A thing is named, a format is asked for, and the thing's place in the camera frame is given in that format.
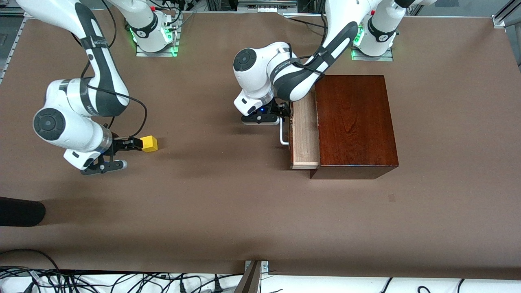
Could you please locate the wooden drawer with white handle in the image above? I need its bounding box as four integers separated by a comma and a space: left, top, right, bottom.
279, 90, 322, 170

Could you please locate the dark brown wooden box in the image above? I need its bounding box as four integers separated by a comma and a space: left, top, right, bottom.
310, 75, 399, 180

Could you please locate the grey equipment rack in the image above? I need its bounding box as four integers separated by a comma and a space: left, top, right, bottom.
236, 0, 298, 13

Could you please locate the black ribbed cylinder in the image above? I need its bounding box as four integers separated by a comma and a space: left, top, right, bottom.
0, 197, 46, 227

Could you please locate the dark metal strut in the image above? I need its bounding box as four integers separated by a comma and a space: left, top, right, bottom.
234, 260, 262, 293

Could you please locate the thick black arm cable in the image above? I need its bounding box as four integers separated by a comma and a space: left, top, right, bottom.
83, 83, 148, 140

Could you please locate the aluminium table edge rail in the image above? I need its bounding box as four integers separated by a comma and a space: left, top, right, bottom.
0, 11, 27, 84

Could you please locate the silver metal bracket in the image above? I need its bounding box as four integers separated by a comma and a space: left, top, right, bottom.
244, 260, 269, 275

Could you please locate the aluminium frame corner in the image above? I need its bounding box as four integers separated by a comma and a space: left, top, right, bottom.
492, 0, 521, 29

